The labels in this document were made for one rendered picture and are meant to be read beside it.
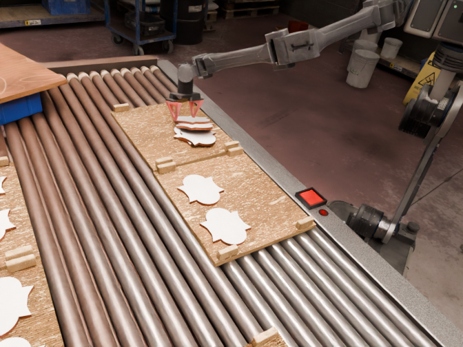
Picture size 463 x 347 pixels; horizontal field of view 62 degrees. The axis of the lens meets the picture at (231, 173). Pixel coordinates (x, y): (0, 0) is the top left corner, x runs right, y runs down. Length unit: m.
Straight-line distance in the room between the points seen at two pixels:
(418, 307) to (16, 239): 1.03
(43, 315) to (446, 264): 2.39
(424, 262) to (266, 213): 1.71
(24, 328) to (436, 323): 0.95
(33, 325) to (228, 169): 0.73
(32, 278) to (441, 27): 1.44
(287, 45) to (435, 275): 1.91
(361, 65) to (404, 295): 3.85
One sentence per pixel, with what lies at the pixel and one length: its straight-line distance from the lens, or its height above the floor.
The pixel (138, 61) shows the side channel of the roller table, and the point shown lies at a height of 0.94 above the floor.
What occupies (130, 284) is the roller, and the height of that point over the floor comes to 0.92.
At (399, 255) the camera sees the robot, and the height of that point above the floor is 0.24.
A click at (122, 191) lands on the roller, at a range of 1.22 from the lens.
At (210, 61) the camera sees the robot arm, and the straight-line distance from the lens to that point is 1.39.
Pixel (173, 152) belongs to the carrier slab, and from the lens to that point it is 1.36.
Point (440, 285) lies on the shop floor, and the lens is 2.66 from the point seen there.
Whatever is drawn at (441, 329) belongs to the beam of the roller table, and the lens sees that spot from 1.13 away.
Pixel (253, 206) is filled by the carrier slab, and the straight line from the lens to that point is 1.17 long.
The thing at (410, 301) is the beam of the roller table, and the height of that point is 0.92.
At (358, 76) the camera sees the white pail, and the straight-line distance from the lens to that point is 4.83.
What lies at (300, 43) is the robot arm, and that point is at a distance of 1.13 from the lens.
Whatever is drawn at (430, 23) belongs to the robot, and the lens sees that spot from 1.56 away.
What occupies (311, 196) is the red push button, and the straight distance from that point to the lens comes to 1.29.
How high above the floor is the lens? 1.71
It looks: 37 degrees down
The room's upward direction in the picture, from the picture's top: 10 degrees clockwise
